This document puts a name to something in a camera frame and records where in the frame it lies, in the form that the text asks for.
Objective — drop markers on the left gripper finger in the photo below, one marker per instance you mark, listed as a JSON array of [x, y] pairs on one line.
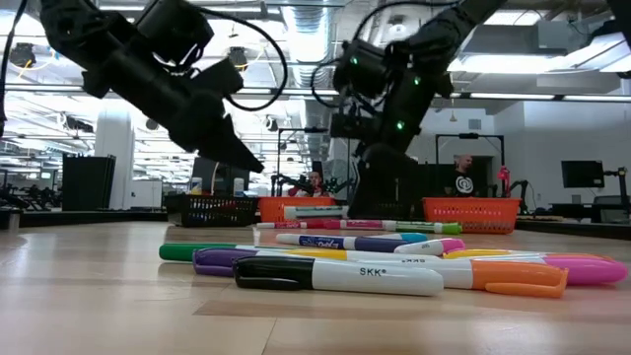
[[212, 138]]

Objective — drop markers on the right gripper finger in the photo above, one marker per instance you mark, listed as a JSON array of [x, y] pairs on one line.
[[389, 177]]

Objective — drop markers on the magenta Expo marker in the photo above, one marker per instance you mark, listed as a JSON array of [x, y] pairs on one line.
[[365, 225]]

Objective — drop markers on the blue-capped white marker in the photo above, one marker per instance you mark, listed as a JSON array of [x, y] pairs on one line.
[[416, 237]]

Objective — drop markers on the light green Expo marker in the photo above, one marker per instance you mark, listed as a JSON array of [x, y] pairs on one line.
[[434, 228]]

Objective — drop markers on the thin blue Expo marker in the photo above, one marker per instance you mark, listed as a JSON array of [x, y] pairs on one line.
[[340, 242]]

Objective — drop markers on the dark green Expo marker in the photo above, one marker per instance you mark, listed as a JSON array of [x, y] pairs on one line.
[[315, 213]]

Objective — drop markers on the pink-capped white marker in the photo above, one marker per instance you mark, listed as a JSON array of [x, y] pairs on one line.
[[443, 246], [586, 270]]

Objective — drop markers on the thin red Expo marker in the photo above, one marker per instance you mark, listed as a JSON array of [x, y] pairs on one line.
[[296, 225]]

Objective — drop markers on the yellow-capped white marker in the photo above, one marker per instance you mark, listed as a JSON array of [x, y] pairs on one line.
[[473, 254], [320, 254]]

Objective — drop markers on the thin green-capped marker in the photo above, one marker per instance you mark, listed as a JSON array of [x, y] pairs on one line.
[[197, 251]]

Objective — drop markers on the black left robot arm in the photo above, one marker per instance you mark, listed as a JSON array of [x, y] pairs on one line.
[[74, 29]]

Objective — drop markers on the black computer monitor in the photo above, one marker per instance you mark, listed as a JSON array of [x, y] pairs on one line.
[[222, 182]]

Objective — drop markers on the white wipes container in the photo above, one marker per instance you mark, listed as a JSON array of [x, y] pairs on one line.
[[238, 187], [196, 186]]

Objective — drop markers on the person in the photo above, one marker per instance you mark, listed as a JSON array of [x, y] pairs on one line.
[[315, 180], [463, 182]]

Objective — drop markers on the white round pillar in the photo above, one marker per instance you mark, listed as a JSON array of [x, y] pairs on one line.
[[113, 163]]

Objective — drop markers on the orange mesh basket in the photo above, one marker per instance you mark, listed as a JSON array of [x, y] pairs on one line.
[[276, 209], [473, 214]]

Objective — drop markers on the long ceiling light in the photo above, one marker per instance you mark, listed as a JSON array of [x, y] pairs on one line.
[[512, 96], [596, 98]]

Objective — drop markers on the black cabinet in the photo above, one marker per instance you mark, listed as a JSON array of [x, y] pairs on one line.
[[89, 182]]

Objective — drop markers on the black-capped SKK marker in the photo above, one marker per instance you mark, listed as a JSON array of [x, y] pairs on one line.
[[345, 278]]

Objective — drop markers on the red gadget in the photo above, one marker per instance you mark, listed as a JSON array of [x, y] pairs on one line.
[[503, 175]]

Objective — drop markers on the purple-capped white marker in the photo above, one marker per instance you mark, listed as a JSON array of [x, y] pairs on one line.
[[222, 261]]

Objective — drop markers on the orange-capped white marker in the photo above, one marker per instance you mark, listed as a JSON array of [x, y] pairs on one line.
[[517, 278]]

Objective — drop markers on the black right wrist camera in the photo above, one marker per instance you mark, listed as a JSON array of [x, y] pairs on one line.
[[362, 69]]

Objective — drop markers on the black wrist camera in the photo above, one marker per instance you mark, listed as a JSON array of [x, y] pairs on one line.
[[362, 69], [172, 29]]

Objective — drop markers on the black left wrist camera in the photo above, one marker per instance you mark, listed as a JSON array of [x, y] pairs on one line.
[[172, 29]]

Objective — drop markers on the black rig frame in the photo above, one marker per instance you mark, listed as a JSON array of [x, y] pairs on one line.
[[301, 129], [468, 135]]

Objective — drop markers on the silver ceiling duct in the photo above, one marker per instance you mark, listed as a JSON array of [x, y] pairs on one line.
[[308, 29]]

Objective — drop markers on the black wall monitor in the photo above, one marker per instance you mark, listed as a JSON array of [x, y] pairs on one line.
[[581, 173]]

